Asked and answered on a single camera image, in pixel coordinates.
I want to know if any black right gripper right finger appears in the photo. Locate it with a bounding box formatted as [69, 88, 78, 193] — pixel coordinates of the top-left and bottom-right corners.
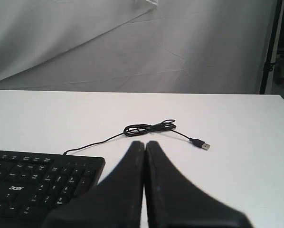
[144, 141, 252, 228]

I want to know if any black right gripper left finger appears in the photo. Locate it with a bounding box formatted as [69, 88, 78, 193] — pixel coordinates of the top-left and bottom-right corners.
[41, 141, 145, 228]

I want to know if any black acer keyboard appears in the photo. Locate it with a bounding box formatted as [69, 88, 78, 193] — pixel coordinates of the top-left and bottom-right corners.
[0, 151, 105, 225]

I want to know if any grey backdrop cloth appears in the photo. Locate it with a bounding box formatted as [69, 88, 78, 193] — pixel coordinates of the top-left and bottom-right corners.
[0, 0, 277, 94]

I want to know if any black stand pole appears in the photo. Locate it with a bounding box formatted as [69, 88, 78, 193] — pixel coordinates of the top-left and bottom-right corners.
[259, 0, 284, 95]

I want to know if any black usb cable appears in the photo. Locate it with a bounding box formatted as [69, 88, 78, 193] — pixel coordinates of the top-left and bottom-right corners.
[63, 119, 211, 156]

